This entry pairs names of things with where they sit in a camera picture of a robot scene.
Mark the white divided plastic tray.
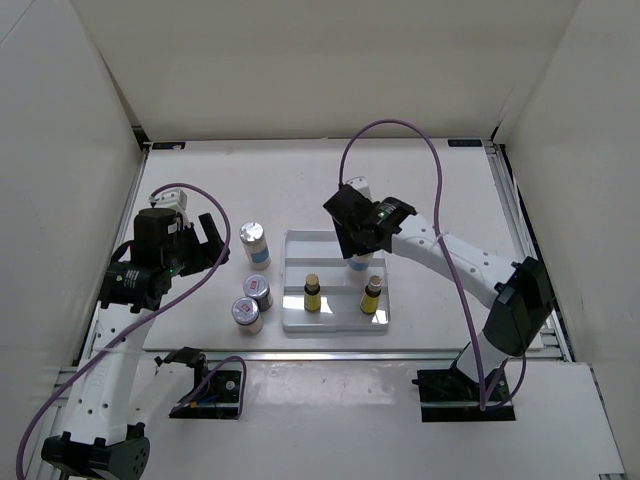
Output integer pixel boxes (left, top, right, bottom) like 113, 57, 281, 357
281, 230, 390, 335

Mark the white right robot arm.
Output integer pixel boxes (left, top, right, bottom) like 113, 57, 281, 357
323, 184, 554, 400

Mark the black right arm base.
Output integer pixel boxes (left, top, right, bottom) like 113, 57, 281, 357
411, 369, 516, 423

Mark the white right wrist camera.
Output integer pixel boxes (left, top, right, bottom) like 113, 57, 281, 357
345, 176, 372, 200

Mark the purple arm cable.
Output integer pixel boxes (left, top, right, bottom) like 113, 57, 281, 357
339, 119, 527, 412
14, 182, 247, 479

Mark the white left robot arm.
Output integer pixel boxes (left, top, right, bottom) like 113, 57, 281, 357
41, 207, 229, 479

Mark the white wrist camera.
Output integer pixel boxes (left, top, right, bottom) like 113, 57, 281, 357
148, 187, 188, 223
345, 176, 372, 200

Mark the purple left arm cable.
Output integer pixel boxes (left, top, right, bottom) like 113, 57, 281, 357
14, 182, 247, 479

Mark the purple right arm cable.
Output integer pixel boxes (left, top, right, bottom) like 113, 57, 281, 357
339, 119, 527, 412

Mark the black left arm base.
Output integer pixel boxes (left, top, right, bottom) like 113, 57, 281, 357
169, 356, 248, 420

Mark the yellow cork-top bottle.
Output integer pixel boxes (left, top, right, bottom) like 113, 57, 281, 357
304, 273, 321, 312
360, 275, 383, 315

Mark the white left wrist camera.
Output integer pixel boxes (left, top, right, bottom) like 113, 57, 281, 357
148, 187, 188, 223

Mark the white-lid spice jar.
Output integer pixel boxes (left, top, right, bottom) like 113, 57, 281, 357
231, 297, 263, 335
243, 274, 273, 312

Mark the silver-lid shaker bottle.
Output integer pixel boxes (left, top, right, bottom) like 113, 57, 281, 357
347, 253, 374, 272
239, 221, 271, 270

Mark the rear white-lid spice jar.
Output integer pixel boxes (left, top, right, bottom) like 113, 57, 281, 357
243, 274, 273, 312

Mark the front white-lid spice jar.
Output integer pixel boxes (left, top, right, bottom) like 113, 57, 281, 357
231, 297, 263, 335

